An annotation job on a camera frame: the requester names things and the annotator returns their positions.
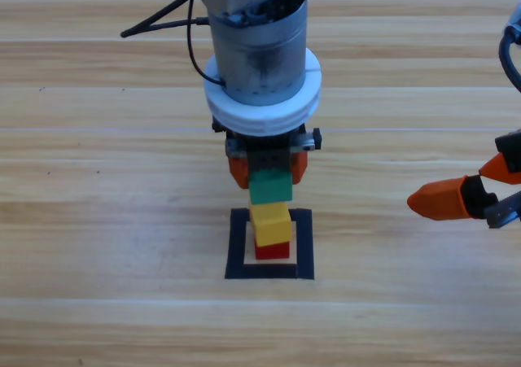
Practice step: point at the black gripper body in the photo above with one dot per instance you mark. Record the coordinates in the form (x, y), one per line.
(268, 155)
(510, 143)

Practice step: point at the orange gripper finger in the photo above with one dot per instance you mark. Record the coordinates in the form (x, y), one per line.
(240, 171)
(439, 200)
(299, 165)
(496, 169)

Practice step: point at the green wooden block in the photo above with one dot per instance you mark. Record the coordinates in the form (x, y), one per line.
(270, 188)

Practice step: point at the yellow wooden block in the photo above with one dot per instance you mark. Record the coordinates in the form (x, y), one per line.
(270, 224)

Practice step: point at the red wooden block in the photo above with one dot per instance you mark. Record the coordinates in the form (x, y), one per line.
(272, 252)

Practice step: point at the black tape square outline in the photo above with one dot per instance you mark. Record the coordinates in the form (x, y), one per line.
(236, 253)

